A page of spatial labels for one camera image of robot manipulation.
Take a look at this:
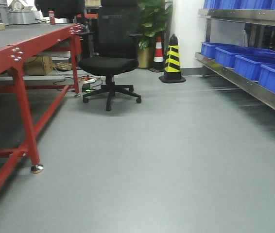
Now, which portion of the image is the stainless steel shelf rack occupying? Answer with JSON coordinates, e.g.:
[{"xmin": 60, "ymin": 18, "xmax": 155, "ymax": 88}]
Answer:
[{"xmin": 195, "ymin": 9, "xmax": 275, "ymax": 110}]

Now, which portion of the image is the yellow black traffic cone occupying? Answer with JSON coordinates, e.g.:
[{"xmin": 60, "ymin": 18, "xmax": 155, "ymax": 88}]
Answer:
[{"xmin": 159, "ymin": 34, "xmax": 186, "ymax": 83}]

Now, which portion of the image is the red white traffic cone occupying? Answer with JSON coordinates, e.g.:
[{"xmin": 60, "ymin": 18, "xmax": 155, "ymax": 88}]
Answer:
[{"xmin": 149, "ymin": 36, "xmax": 164, "ymax": 72}]

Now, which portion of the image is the green power device on floor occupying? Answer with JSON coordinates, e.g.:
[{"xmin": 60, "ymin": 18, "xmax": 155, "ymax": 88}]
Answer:
[{"xmin": 82, "ymin": 78, "xmax": 99, "ymax": 93}]

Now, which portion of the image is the black office chair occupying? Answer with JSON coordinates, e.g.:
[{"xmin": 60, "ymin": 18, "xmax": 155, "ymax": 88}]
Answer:
[{"xmin": 78, "ymin": 0, "xmax": 142, "ymax": 111}]

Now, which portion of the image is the blue bin farthest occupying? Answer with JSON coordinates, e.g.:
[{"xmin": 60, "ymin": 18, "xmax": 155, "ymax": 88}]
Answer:
[{"xmin": 201, "ymin": 42, "xmax": 240, "ymax": 59}]

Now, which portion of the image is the green potted plant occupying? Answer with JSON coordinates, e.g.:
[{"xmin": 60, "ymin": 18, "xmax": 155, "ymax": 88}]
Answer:
[{"xmin": 138, "ymin": 0, "xmax": 172, "ymax": 68}]

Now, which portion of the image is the cardboard box under table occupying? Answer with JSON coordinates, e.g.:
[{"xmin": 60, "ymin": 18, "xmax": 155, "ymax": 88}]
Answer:
[{"xmin": 23, "ymin": 56, "xmax": 53, "ymax": 76}]

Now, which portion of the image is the red can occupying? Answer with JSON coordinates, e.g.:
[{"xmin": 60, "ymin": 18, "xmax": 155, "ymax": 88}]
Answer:
[{"xmin": 48, "ymin": 10, "xmax": 55, "ymax": 25}]

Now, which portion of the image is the red metal frame table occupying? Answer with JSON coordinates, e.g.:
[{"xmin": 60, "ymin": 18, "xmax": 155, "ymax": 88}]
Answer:
[{"xmin": 0, "ymin": 23, "xmax": 82, "ymax": 188}]

